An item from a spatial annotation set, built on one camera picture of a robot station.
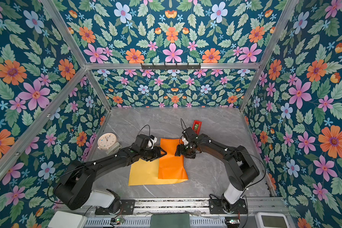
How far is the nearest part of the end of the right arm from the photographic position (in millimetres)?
672

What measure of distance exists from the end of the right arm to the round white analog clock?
16.8 inches

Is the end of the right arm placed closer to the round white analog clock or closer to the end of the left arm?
the end of the left arm

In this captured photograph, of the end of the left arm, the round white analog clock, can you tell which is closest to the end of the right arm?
the end of the left arm

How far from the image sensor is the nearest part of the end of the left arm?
69cm

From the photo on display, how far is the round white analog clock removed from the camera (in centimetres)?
95

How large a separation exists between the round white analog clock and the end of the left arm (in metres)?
0.29
